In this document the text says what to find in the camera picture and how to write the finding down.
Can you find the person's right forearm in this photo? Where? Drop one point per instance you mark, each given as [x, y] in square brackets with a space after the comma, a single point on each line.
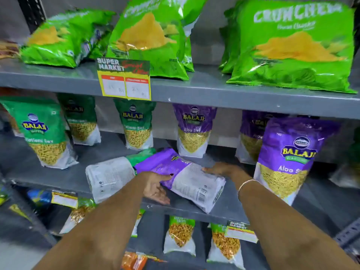
[281, 227]

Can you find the small orange snack bag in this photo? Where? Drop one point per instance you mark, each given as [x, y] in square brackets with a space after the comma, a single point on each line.
[133, 262]

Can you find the person's left forearm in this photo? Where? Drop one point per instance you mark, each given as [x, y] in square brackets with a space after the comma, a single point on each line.
[98, 227]

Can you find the person's left hand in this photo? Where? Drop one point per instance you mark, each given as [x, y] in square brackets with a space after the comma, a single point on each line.
[154, 188]

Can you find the silver bangle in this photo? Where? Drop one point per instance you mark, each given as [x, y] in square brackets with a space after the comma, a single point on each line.
[244, 183]

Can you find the small lime-topped snack bag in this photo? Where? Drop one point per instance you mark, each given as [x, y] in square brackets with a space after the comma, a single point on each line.
[225, 247]
[78, 215]
[180, 233]
[137, 222]

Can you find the grey metal shelf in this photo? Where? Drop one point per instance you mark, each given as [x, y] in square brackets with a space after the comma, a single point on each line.
[42, 230]
[348, 231]
[225, 95]

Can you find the person's right hand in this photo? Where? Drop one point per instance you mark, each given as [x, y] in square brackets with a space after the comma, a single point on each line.
[225, 170]

